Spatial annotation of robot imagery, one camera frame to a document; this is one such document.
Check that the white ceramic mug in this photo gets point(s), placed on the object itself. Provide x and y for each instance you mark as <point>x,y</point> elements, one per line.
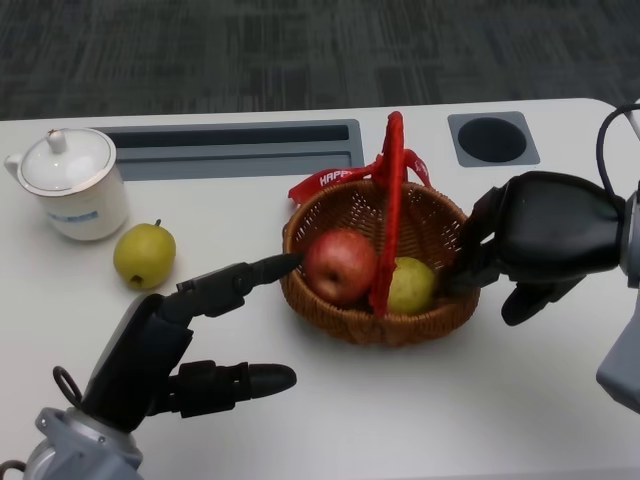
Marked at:
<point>90,210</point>

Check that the green pear without stem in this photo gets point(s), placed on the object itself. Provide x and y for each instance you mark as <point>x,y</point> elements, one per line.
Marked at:
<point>415,287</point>

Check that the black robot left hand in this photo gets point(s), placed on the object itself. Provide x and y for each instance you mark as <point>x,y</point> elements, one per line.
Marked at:
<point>135,360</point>

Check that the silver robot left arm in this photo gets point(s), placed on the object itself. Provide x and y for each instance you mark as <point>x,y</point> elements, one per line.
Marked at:
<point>80,450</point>

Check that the green pear with stem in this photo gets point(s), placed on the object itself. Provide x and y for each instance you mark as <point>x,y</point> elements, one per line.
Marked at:
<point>145,255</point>

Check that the grey recessed table tray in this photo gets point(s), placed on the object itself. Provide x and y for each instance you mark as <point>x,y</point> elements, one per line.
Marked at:
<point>240,162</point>

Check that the red printed ribbon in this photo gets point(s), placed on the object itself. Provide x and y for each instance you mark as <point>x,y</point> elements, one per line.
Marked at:
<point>330,177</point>

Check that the white mug lid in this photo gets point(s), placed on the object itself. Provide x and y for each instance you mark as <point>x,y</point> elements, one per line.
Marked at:
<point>65,162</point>

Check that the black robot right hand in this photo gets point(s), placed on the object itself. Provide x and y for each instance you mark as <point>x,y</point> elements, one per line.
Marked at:
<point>555,225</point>

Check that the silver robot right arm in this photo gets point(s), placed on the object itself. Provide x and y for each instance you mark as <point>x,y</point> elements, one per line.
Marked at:
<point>622,370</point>

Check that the red apple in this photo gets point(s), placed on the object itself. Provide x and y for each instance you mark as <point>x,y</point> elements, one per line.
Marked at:
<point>340,265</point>

